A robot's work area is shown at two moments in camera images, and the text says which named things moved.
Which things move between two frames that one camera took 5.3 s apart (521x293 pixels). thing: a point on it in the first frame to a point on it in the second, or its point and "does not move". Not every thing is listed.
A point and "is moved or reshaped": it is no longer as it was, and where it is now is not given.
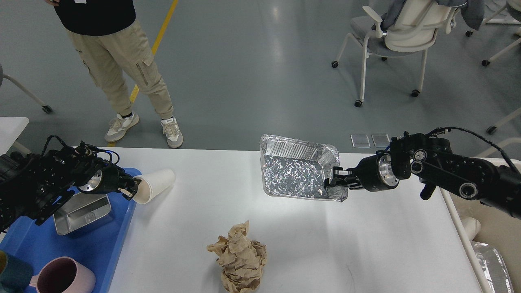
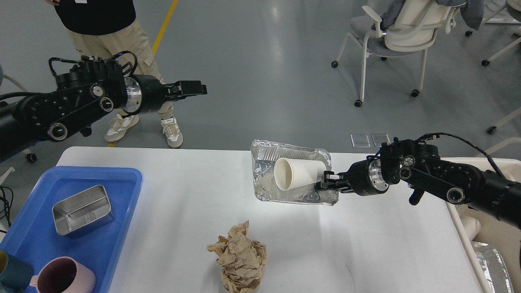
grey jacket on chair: x=473 y=12 does not move
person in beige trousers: x=116 y=50 does not move
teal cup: x=15 y=275 does not move
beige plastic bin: x=474 y=220 does not move
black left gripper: x=106 y=180 to x=147 y=93
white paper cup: x=152 y=184 to x=290 y=174
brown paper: x=241 y=259 does not move
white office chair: x=411 y=28 does not move
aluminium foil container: x=293 y=168 is moved or reshaped
